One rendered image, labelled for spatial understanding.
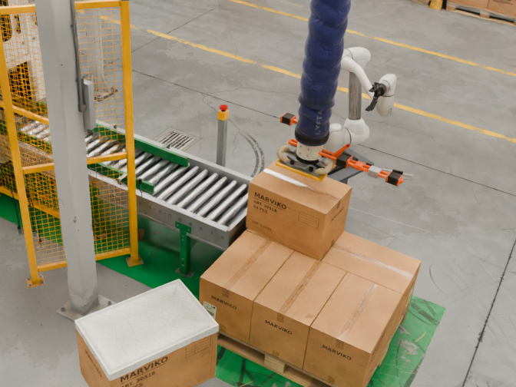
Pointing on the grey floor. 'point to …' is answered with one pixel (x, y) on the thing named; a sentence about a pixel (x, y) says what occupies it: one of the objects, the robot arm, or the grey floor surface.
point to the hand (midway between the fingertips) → (369, 100)
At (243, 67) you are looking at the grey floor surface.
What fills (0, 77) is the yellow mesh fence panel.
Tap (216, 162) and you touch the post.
